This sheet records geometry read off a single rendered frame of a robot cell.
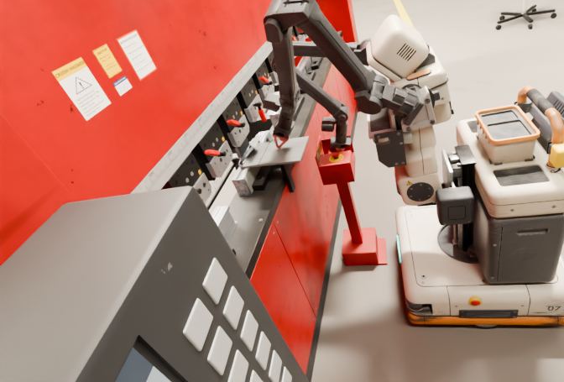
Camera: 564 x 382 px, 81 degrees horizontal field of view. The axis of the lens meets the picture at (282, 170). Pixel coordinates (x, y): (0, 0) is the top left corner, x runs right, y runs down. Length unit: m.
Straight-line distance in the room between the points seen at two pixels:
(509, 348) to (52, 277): 1.85
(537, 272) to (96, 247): 1.61
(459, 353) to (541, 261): 0.57
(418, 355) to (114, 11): 1.79
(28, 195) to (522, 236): 1.45
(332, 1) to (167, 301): 3.25
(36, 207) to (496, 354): 1.79
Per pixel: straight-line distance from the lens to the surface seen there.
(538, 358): 1.93
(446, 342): 1.91
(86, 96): 0.88
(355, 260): 2.13
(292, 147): 1.41
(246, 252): 1.22
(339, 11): 3.37
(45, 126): 0.81
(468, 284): 1.74
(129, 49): 1.01
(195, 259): 0.22
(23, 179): 0.53
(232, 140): 1.34
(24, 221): 0.53
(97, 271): 0.20
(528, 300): 1.77
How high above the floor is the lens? 1.71
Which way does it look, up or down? 33 degrees down
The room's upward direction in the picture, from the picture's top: 21 degrees counter-clockwise
